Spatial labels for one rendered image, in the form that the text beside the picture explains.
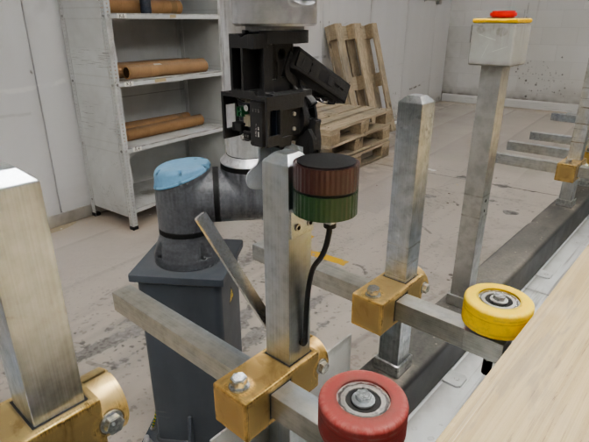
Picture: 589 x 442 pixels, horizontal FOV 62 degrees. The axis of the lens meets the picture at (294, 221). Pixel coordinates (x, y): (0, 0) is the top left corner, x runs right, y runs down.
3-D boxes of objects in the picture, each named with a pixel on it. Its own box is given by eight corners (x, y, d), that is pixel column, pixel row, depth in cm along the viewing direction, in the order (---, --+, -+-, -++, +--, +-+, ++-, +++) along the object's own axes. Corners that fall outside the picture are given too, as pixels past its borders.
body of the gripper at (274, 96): (222, 144, 56) (215, 30, 51) (273, 131, 62) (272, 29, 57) (270, 155, 51) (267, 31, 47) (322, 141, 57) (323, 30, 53)
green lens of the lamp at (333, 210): (280, 211, 46) (279, 188, 45) (320, 196, 50) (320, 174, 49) (330, 228, 42) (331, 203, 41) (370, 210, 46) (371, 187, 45)
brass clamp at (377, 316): (347, 321, 71) (348, 291, 69) (395, 286, 80) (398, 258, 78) (384, 338, 67) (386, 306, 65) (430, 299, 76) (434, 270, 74)
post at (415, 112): (375, 392, 81) (398, 95, 63) (386, 381, 84) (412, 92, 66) (393, 402, 79) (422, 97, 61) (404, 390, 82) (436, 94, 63)
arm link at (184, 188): (160, 215, 141) (154, 155, 135) (221, 211, 144) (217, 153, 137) (154, 236, 127) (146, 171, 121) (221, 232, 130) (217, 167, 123)
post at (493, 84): (444, 302, 97) (477, 64, 80) (456, 293, 101) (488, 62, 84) (467, 310, 95) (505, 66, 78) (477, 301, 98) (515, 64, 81)
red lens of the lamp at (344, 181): (279, 186, 45) (279, 162, 44) (320, 172, 49) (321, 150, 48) (331, 201, 41) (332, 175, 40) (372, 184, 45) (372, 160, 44)
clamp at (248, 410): (215, 419, 53) (211, 381, 51) (297, 360, 62) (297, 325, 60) (251, 447, 49) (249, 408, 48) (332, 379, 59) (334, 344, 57)
